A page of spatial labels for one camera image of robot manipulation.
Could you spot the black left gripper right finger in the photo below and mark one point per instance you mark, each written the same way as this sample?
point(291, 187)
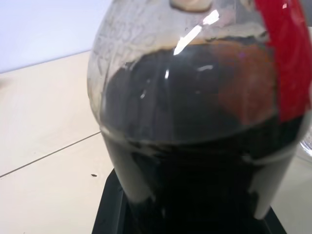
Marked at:
point(270, 224)

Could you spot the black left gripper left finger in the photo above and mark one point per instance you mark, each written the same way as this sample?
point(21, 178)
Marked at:
point(109, 209)

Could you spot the cola bottle with red label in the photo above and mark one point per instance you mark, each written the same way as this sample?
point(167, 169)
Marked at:
point(182, 97)

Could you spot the clear wine glass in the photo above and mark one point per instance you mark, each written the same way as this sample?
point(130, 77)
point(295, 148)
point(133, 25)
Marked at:
point(307, 146)

